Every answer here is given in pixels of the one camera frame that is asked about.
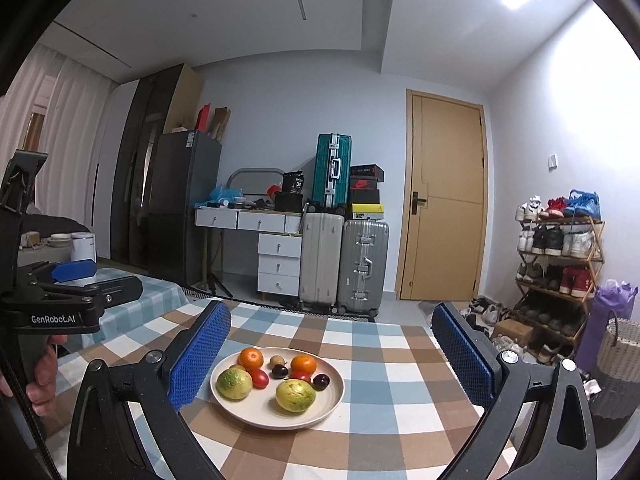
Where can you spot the plain black box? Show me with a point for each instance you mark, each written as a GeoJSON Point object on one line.
{"type": "Point", "coordinates": [289, 202]}

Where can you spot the orange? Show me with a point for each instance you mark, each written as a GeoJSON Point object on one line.
{"type": "Point", "coordinates": [303, 364]}
{"type": "Point", "coordinates": [250, 358]}

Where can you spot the dark grey fridge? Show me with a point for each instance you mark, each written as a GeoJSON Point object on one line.
{"type": "Point", "coordinates": [180, 185]}

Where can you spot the teal suitcase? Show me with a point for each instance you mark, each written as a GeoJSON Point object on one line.
{"type": "Point", "coordinates": [332, 170]}

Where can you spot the silver suitcase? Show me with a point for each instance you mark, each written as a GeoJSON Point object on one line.
{"type": "Point", "coordinates": [362, 265]}

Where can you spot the blue checked side table cloth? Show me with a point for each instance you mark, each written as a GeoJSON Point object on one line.
{"type": "Point", "coordinates": [150, 290]}

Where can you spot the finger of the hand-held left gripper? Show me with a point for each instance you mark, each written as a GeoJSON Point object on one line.
{"type": "Point", "coordinates": [115, 290]}
{"type": "Point", "coordinates": [75, 270]}

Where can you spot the yellow black shoe box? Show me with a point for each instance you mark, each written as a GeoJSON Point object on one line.
{"type": "Point", "coordinates": [367, 211]}

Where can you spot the wooden shoe rack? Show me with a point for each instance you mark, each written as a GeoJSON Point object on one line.
{"type": "Point", "coordinates": [597, 240]}

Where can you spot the red tomato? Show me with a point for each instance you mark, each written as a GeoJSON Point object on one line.
{"type": "Point", "coordinates": [259, 378]}
{"type": "Point", "coordinates": [301, 375]}

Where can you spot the person's left hand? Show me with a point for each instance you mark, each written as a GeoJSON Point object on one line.
{"type": "Point", "coordinates": [45, 380]}

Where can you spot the white electric kettle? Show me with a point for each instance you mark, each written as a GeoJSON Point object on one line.
{"type": "Point", "coordinates": [82, 249]}

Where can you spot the red paper bag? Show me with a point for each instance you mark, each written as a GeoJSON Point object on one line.
{"type": "Point", "coordinates": [203, 117]}

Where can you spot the dark purple plum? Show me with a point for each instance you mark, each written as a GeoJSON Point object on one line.
{"type": "Point", "coordinates": [280, 371]}
{"type": "Point", "coordinates": [320, 382]}

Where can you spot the black shoe box red trim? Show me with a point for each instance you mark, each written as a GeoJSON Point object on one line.
{"type": "Point", "coordinates": [366, 173]}

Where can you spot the white desk with drawers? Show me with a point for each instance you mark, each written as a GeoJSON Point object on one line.
{"type": "Point", "coordinates": [260, 222]}

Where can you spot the wooden door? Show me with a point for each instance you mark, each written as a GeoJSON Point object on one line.
{"type": "Point", "coordinates": [440, 200]}

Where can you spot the grey metal frame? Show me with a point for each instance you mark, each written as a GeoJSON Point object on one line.
{"type": "Point", "coordinates": [250, 172]}

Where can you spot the blue plastic bag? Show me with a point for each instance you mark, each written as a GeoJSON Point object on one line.
{"type": "Point", "coordinates": [226, 195]}

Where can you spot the white bowl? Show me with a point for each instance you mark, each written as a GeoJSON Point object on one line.
{"type": "Point", "coordinates": [60, 240]}

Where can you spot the black bag with white label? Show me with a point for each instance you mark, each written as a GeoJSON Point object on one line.
{"type": "Point", "coordinates": [294, 182]}

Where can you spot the small brown longan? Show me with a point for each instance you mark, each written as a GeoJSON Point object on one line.
{"type": "Point", "coordinates": [276, 361]}

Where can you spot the black tripod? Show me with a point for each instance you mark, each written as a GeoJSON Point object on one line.
{"type": "Point", "coordinates": [216, 280]}

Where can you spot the brown blue checked tablecloth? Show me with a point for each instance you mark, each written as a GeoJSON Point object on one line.
{"type": "Point", "coordinates": [390, 410]}

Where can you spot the shoe rack with shoes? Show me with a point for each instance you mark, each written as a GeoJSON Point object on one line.
{"type": "Point", "coordinates": [550, 240]}

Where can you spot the beige suitcase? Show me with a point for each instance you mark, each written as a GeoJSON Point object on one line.
{"type": "Point", "coordinates": [320, 260]}

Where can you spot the white sheer curtain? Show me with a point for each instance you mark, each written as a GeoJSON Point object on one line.
{"type": "Point", "coordinates": [65, 135]}

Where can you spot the yellow lemon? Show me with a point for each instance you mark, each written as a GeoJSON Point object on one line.
{"type": "Point", "coordinates": [295, 395]}

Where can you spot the black glass wardrobe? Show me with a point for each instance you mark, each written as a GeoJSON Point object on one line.
{"type": "Point", "coordinates": [150, 120]}

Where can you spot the brown cardboard box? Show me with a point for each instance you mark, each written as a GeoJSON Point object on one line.
{"type": "Point", "coordinates": [512, 332]}

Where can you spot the woven basket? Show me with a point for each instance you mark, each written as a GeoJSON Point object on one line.
{"type": "Point", "coordinates": [620, 365]}

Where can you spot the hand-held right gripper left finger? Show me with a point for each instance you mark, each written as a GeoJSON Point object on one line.
{"type": "Point", "coordinates": [200, 355]}

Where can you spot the purple bag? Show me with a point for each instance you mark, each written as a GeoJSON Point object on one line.
{"type": "Point", "coordinates": [605, 310]}

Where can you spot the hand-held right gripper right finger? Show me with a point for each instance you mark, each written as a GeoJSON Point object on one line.
{"type": "Point", "coordinates": [465, 355]}

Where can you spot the flat cardboard pieces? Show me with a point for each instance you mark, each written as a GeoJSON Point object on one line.
{"type": "Point", "coordinates": [220, 122]}

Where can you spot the cream round plate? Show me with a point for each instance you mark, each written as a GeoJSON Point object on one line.
{"type": "Point", "coordinates": [265, 410]}

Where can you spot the brown round fruit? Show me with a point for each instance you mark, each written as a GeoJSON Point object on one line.
{"type": "Point", "coordinates": [238, 367]}

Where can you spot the loose shoes pile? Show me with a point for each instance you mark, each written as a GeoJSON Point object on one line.
{"type": "Point", "coordinates": [485, 315]}

